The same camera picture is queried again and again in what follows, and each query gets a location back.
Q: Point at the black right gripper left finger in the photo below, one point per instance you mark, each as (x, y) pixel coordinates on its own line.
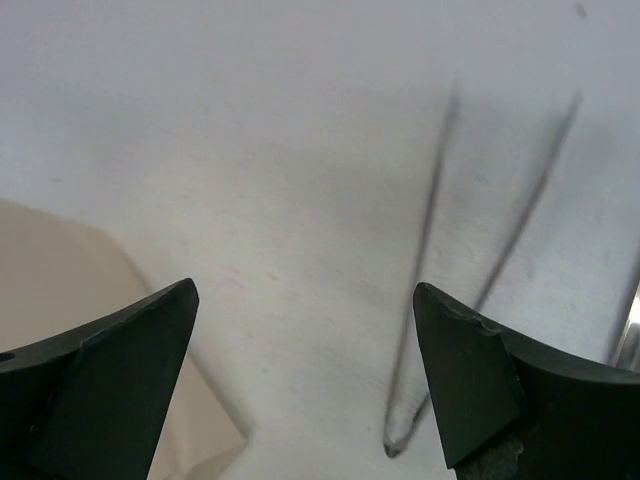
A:
(90, 403)

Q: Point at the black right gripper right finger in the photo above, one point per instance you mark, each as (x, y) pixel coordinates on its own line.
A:
(510, 407)

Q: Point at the metal bread tongs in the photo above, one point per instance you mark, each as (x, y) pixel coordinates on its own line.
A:
(395, 446)

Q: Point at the beige paper bag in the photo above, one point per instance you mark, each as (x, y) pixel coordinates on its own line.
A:
(57, 274)

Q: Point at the metal baking tray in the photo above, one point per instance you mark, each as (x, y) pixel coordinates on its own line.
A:
(624, 352)

